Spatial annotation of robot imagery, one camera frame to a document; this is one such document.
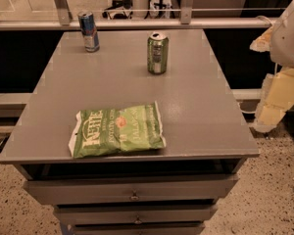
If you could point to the yellow foam padded gripper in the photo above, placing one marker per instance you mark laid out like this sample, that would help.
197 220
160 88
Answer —
289 39

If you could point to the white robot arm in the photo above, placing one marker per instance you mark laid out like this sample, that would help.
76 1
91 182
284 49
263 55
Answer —
279 40

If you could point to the green soda can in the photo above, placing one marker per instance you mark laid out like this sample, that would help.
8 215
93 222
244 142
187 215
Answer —
157 52

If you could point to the blue silver energy drink can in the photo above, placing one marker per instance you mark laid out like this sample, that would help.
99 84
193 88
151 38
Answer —
89 31

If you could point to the top grey drawer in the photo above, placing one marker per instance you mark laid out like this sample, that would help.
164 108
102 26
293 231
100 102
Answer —
131 190

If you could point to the grey drawer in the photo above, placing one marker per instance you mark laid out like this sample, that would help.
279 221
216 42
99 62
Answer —
188 228
135 214
131 190

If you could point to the grey drawer cabinet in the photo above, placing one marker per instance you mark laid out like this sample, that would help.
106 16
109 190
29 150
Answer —
203 126

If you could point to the black office chair base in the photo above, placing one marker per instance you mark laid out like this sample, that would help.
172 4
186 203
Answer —
118 4

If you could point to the green potato chip bag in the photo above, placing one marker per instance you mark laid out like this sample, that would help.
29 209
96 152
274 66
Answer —
105 132

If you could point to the bottom grey drawer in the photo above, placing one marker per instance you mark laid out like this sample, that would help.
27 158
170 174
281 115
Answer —
188 228

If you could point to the middle grey drawer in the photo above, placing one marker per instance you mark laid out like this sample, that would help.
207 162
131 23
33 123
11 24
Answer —
135 214

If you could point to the metal railing frame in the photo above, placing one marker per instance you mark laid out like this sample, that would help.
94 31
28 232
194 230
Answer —
62 14

